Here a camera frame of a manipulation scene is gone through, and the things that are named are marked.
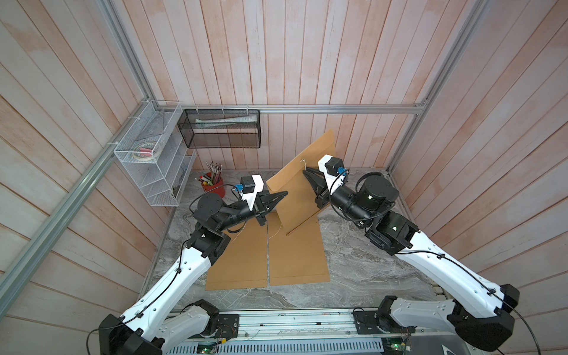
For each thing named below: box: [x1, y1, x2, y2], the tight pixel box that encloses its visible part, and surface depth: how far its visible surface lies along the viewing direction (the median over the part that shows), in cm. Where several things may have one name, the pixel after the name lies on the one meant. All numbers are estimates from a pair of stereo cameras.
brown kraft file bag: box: [205, 212, 268, 291], surface depth 85 cm
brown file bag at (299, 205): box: [266, 129, 336, 236], surface depth 56 cm
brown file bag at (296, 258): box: [266, 210, 330, 287], surface depth 90 cm
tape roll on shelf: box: [132, 141, 156, 162], surface depth 75 cm
